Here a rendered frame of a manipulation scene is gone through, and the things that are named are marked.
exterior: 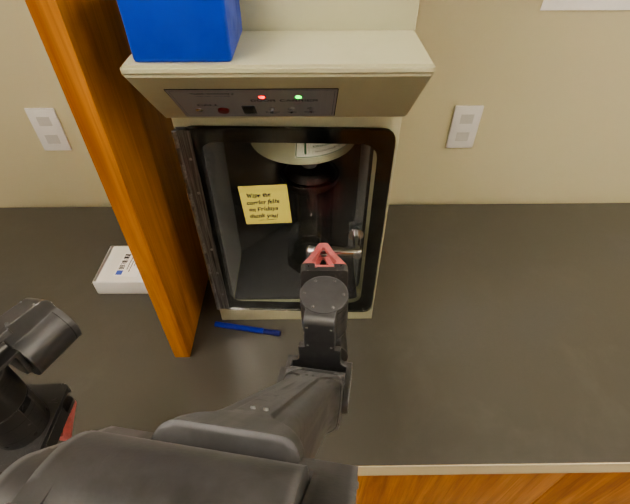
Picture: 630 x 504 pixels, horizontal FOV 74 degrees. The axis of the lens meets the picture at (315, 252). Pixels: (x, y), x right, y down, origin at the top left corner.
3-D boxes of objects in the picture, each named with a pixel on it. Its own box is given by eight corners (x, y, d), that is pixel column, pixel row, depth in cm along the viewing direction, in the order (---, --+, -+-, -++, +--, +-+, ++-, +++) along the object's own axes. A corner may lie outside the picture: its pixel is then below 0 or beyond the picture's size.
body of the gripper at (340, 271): (347, 260, 59) (351, 302, 54) (344, 306, 66) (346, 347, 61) (301, 261, 59) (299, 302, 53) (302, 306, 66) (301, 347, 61)
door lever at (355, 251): (307, 238, 72) (307, 227, 70) (363, 239, 71) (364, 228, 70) (305, 261, 68) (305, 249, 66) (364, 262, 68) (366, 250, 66)
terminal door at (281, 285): (221, 306, 86) (177, 124, 58) (370, 309, 86) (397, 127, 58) (221, 309, 86) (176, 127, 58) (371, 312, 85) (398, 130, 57)
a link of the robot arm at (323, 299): (275, 409, 51) (346, 419, 49) (264, 357, 43) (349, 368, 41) (295, 327, 59) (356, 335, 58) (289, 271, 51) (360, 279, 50)
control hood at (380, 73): (167, 110, 57) (147, 30, 50) (404, 108, 58) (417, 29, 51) (143, 154, 49) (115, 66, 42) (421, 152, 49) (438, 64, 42)
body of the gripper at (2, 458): (74, 390, 53) (49, 359, 48) (38, 477, 46) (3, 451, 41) (23, 391, 53) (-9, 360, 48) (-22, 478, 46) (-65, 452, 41)
